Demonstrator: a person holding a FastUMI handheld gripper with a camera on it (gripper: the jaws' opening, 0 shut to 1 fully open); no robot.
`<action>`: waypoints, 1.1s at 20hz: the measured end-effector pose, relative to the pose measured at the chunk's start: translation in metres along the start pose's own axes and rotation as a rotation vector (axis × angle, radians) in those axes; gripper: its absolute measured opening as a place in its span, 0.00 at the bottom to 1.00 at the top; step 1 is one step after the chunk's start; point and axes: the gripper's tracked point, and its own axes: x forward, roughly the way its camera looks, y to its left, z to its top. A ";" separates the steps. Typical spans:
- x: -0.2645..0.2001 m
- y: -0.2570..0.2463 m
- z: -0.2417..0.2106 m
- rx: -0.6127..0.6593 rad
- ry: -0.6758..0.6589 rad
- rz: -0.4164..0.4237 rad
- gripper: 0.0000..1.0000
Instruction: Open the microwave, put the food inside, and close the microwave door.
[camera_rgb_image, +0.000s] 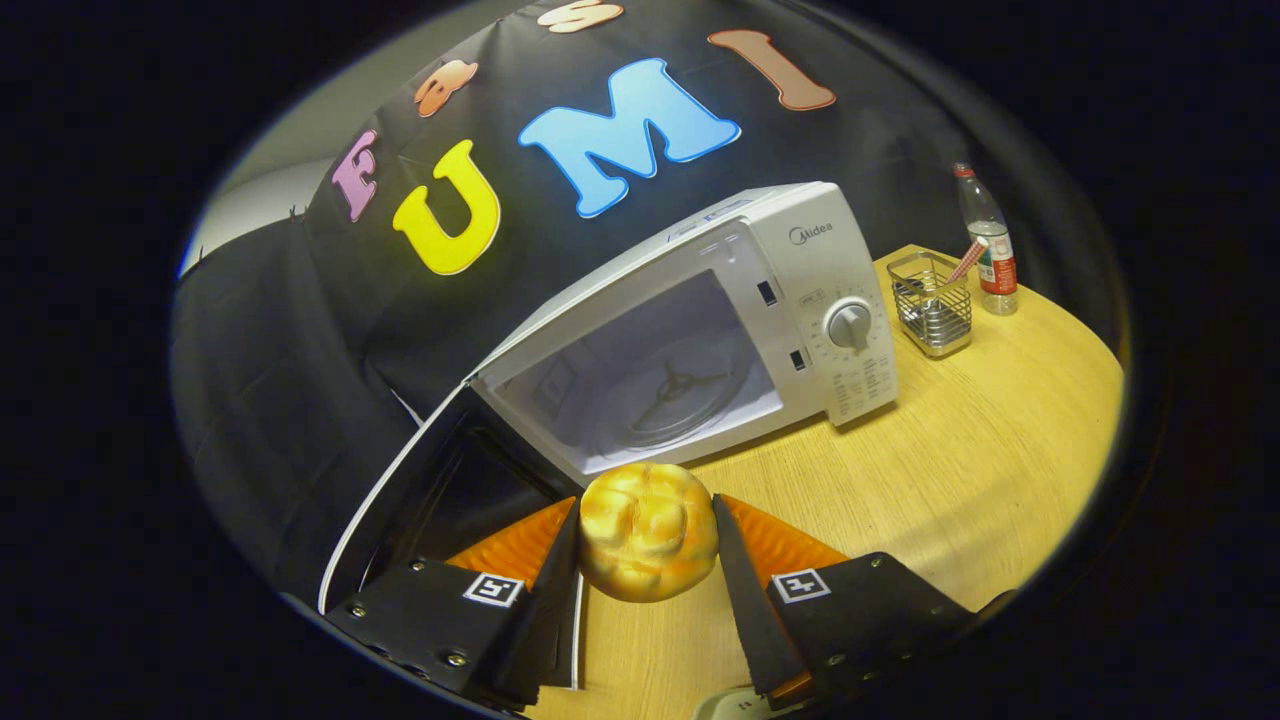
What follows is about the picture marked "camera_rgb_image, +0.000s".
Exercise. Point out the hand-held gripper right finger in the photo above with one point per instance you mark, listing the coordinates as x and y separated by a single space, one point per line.
748 620

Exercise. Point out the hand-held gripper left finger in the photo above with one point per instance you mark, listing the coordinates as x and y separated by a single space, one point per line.
550 620

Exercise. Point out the golden bread roll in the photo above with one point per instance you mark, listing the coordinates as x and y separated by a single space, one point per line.
648 530

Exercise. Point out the white microwave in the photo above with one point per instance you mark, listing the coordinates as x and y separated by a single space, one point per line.
780 262

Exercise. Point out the white food tray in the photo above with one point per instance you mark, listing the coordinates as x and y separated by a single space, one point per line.
730 705

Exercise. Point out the red striped straw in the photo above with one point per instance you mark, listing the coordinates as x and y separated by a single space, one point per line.
967 260

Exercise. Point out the clear bottle red label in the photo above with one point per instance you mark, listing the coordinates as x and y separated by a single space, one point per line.
995 270

